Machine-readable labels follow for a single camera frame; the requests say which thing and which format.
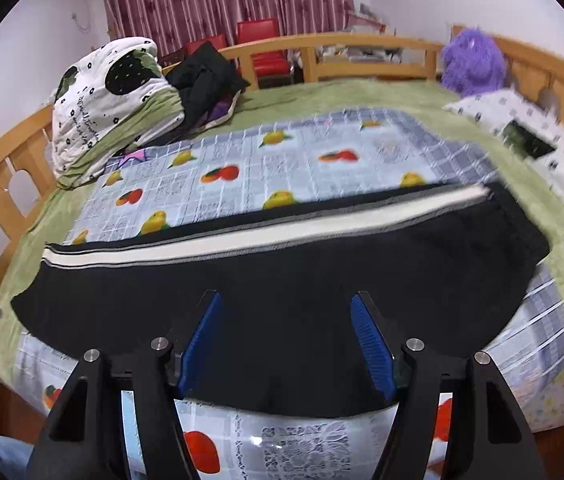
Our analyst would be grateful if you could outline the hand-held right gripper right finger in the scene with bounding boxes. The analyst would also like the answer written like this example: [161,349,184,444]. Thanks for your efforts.
[349,290,547,480]

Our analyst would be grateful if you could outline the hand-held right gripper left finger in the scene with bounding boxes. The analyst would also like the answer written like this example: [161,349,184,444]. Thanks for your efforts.
[27,290,225,480]

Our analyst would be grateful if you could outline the black pants with white stripe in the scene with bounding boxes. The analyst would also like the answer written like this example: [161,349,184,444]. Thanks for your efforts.
[10,182,550,418]

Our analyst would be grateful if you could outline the person's blue jeans leg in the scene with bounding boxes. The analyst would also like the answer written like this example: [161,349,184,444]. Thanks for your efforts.
[0,435,35,480]

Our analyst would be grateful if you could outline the fruit print plastic sheet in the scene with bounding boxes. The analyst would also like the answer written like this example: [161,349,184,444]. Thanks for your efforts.
[12,110,564,480]

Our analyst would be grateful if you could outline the grey checked cloth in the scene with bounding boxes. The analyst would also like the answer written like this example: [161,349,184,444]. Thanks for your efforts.
[202,107,564,376]

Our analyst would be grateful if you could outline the purple patterned cloth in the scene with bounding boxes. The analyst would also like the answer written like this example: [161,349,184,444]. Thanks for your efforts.
[197,92,243,131]

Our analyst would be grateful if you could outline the folded white and green quilt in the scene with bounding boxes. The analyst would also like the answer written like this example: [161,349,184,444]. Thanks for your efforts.
[51,36,186,190]

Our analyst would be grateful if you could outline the black clothes pile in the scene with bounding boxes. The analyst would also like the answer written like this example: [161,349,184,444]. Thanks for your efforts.
[164,40,253,136]

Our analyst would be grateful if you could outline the red chair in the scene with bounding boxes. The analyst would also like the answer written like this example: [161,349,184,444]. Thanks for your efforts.
[185,35,227,58]
[236,18,293,88]

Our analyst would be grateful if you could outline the purple plush toy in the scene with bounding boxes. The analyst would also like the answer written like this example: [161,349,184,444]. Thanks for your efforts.
[439,27,507,98]

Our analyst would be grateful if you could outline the pile of boxes and papers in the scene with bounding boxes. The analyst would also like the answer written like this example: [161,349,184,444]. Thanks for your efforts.
[319,2,403,63]

